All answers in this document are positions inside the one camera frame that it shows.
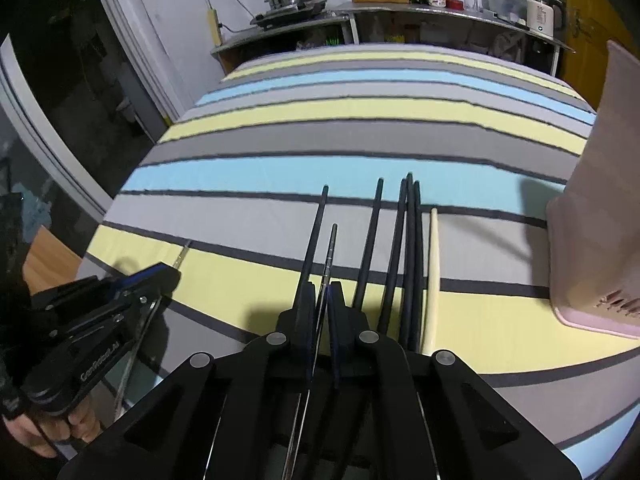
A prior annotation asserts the metal black chopstick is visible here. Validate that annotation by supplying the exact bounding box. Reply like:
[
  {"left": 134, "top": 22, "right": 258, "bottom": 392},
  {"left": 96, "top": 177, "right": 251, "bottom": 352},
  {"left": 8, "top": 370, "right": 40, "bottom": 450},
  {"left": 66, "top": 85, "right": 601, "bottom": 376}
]
[
  {"left": 114, "top": 240, "right": 193, "bottom": 413},
  {"left": 281, "top": 223, "right": 340, "bottom": 480}
]

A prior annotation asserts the white door frame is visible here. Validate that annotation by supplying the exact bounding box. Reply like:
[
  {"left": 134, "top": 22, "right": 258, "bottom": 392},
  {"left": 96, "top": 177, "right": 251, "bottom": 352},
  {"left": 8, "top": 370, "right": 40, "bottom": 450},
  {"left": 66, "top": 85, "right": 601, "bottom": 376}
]
[{"left": 0, "top": 0, "right": 198, "bottom": 221}]

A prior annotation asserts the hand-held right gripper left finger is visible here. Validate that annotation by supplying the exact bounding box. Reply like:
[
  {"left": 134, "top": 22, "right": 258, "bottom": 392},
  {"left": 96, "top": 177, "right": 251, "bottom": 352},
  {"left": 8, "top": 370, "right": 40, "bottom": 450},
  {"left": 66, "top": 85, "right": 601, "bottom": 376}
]
[{"left": 57, "top": 282, "right": 317, "bottom": 480}]

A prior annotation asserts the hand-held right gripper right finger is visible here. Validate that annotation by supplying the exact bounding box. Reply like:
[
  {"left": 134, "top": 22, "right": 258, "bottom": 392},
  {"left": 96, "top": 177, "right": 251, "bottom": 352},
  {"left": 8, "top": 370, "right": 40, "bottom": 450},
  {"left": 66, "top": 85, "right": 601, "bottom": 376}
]
[{"left": 327, "top": 281, "right": 584, "bottom": 480}]

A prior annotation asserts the beige wooden chopstick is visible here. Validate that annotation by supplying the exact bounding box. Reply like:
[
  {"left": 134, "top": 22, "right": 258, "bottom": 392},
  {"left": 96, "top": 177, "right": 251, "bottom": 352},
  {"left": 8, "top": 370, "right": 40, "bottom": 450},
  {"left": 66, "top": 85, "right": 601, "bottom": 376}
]
[{"left": 421, "top": 207, "right": 441, "bottom": 358}]

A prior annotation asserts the cardboard box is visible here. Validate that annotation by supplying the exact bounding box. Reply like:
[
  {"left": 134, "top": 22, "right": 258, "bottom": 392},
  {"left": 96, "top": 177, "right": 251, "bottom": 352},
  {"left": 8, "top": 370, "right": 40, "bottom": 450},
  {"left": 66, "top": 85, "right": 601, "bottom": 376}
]
[{"left": 546, "top": 40, "right": 640, "bottom": 340}]

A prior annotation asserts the black induction cooker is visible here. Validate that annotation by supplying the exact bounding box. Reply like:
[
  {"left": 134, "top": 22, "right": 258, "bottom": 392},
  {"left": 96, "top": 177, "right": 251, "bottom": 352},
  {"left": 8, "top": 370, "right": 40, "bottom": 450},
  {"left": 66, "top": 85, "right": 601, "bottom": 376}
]
[{"left": 249, "top": 2, "right": 329, "bottom": 30}]

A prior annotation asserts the person's left hand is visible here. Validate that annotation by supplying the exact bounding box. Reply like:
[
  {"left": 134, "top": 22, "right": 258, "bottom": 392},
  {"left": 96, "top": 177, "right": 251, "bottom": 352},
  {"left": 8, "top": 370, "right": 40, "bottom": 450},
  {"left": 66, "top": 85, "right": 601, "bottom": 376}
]
[{"left": 4, "top": 399, "right": 102, "bottom": 459}]

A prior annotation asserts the steel kitchen counter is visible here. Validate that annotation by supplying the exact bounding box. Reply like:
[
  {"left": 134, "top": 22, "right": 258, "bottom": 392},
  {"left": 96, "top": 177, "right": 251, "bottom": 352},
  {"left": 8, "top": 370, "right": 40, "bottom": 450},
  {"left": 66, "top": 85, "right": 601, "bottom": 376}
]
[{"left": 210, "top": 2, "right": 577, "bottom": 77}]

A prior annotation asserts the striped bed sheet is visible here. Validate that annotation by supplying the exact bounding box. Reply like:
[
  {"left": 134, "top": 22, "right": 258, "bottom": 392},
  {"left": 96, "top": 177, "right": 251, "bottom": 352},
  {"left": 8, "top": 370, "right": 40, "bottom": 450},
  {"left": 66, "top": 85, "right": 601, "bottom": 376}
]
[{"left": 74, "top": 42, "right": 640, "bottom": 480}]

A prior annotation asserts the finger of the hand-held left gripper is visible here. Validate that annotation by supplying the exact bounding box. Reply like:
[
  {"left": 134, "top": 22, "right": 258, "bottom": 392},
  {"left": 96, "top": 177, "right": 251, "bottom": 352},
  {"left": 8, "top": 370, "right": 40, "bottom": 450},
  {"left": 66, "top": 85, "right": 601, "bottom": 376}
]
[
  {"left": 122, "top": 276, "right": 180, "bottom": 311},
  {"left": 111, "top": 263, "right": 181, "bottom": 289}
]

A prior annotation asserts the yellow wooden door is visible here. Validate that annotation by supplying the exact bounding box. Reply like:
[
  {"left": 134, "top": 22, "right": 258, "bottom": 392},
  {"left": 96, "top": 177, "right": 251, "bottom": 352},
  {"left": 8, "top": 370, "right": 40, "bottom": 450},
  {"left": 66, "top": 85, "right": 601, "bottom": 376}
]
[{"left": 559, "top": 0, "right": 640, "bottom": 111}]

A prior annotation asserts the brown wooden board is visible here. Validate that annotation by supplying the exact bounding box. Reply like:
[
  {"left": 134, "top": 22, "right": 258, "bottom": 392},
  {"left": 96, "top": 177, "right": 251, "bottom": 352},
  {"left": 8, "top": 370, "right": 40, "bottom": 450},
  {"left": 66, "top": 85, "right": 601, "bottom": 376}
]
[{"left": 22, "top": 224, "right": 84, "bottom": 297}]

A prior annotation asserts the yellow power strip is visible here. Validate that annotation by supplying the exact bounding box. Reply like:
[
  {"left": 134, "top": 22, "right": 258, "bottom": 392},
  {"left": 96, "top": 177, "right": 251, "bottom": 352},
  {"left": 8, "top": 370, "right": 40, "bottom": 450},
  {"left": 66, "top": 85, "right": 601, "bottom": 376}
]
[{"left": 206, "top": 7, "right": 224, "bottom": 47}]

